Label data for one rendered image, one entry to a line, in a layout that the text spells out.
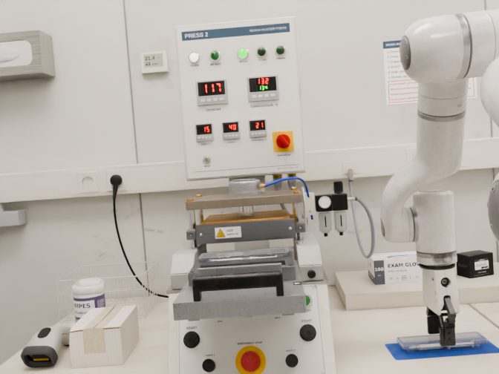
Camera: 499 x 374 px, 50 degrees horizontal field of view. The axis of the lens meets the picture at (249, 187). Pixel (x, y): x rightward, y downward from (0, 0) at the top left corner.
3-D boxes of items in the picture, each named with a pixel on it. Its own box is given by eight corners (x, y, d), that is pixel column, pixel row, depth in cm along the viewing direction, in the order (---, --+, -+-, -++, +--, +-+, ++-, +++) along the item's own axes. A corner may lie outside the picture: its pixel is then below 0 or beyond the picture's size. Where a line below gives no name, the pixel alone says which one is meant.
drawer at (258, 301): (197, 283, 118) (195, 248, 118) (297, 277, 117) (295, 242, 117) (174, 326, 89) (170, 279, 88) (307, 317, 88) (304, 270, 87)
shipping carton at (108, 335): (95, 340, 141) (92, 307, 140) (143, 338, 140) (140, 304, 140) (67, 369, 122) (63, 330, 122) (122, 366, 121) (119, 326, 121)
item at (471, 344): (403, 355, 115) (402, 346, 115) (396, 346, 121) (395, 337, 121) (488, 349, 115) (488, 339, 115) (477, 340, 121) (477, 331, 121)
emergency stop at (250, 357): (241, 372, 108) (240, 352, 109) (261, 371, 108) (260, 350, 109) (240, 372, 106) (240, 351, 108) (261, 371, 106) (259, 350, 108)
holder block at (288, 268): (200, 268, 116) (199, 256, 116) (292, 262, 115) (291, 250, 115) (188, 286, 100) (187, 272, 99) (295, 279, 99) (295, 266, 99)
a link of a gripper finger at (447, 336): (458, 317, 111) (460, 349, 111) (452, 313, 114) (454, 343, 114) (443, 319, 111) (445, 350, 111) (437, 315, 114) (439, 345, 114)
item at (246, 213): (210, 229, 142) (207, 194, 141) (293, 223, 141) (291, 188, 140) (202, 240, 125) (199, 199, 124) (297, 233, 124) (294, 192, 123)
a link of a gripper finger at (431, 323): (440, 304, 121) (442, 333, 121) (436, 300, 124) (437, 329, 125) (427, 306, 121) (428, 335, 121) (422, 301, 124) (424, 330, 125)
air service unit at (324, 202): (304, 236, 148) (301, 183, 147) (357, 232, 147) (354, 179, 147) (306, 239, 143) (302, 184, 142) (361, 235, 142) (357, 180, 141)
